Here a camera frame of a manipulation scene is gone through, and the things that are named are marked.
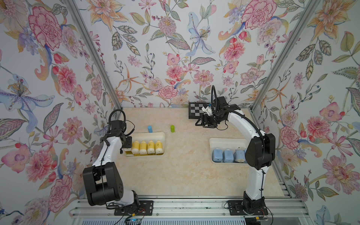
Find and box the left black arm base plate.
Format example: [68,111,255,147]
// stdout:
[114,200,154,216]

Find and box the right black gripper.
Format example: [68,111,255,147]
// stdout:
[195,113,225,128]

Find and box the left white storage tray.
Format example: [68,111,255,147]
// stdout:
[123,132,166,157]

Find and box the aluminium mounting rail frame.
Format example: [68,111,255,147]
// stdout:
[69,183,313,225]

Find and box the white storage tray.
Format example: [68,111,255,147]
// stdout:
[209,138,248,164]
[123,132,166,157]

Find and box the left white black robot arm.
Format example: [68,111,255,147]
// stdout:
[82,109,140,212]

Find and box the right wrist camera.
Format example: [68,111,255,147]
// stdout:
[202,106,213,116]

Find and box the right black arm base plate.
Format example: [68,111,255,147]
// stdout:
[225,200,269,216]

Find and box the right white storage tray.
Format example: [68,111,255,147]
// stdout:
[209,138,248,164]

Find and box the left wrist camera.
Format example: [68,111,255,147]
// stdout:
[109,120,127,133]

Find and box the black white checkerboard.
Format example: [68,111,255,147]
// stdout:
[188,102,211,119]

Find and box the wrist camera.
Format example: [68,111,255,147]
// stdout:
[109,120,127,133]
[202,106,213,116]

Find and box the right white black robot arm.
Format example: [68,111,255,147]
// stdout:
[196,86,276,216]

